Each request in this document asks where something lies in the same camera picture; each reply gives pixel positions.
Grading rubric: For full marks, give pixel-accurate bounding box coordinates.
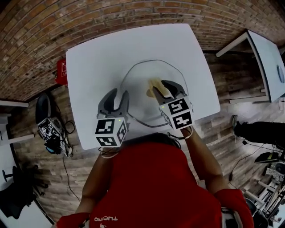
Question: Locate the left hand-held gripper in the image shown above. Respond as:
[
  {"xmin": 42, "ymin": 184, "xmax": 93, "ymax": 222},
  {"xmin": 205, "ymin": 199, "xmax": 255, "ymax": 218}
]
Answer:
[{"xmin": 95, "ymin": 88, "xmax": 130, "ymax": 148}]

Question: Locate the black bag with green stripe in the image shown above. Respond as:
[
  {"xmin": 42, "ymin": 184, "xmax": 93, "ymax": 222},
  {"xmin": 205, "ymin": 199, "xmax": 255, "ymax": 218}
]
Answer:
[{"xmin": 254, "ymin": 151, "xmax": 285, "ymax": 164}]

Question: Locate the person's red shirt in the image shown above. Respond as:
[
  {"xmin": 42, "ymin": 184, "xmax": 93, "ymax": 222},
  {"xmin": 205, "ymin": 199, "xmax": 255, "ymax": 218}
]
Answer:
[{"xmin": 56, "ymin": 141, "xmax": 255, "ymax": 228}]

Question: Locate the person's left forearm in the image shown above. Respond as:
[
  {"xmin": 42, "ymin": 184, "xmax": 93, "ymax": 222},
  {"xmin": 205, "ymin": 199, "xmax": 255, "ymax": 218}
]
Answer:
[{"xmin": 75, "ymin": 147, "xmax": 121, "ymax": 216}]

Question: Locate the white table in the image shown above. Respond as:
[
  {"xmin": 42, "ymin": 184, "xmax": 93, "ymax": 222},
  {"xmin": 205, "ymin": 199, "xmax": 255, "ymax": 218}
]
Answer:
[
  {"xmin": 0, "ymin": 99, "xmax": 36, "ymax": 147},
  {"xmin": 215, "ymin": 29, "xmax": 285, "ymax": 105},
  {"xmin": 65, "ymin": 23, "xmax": 221, "ymax": 150}
]

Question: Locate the spare hand-held gripper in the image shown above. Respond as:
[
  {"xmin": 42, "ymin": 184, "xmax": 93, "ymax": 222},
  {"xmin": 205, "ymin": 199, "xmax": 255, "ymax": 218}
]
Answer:
[{"xmin": 37, "ymin": 117, "xmax": 62, "ymax": 141}]

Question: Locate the white metal frame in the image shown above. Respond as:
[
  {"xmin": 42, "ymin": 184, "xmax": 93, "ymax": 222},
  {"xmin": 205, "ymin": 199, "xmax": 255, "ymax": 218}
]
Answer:
[{"xmin": 244, "ymin": 175, "xmax": 285, "ymax": 228}]

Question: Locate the yellow sponge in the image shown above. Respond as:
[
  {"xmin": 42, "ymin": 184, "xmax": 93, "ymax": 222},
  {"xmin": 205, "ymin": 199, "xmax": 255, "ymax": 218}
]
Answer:
[{"xmin": 147, "ymin": 77, "xmax": 172, "ymax": 99}]

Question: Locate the person's right forearm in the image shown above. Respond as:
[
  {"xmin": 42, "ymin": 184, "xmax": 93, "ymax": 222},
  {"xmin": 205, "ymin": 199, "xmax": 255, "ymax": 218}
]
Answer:
[{"xmin": 180, "ymin": 127, "xmax": 230, "ymax": 195}]

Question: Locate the grey round dish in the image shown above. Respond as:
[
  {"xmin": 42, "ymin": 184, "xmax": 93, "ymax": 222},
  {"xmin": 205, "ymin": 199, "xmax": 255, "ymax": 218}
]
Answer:
[{"xmin": 277, "ymin": 64, "xmax": 285, "ymax": 84}]

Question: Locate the black floor cable bundle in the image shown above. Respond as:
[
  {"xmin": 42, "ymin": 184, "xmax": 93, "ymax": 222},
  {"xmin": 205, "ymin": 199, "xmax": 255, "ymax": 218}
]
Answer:
[{"xmin": 43, "ymin": 120, "xmax": 76, "ymax": 159}]

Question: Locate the red floor box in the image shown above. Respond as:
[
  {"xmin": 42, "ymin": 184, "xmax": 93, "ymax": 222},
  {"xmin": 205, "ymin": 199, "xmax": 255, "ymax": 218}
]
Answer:
[{"xmin": 56, "ymin": 58, "xmax": 69, "ymax": 86}]

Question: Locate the white wrist strap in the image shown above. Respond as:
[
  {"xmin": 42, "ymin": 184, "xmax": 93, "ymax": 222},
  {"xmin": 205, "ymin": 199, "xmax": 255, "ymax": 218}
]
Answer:
[
  {"xmin": 99, "ymin": 147, "xmax": 120, "ymax": 159},
  {"xmin": 182, "ymin": 127, "xmax": 194, "ymax": 140}
]

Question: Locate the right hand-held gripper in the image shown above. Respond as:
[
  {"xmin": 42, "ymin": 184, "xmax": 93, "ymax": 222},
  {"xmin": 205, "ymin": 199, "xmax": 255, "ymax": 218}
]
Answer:
[{"xmin": 152, "ymin": 80, "xmax": 194, "ymax": 131}]

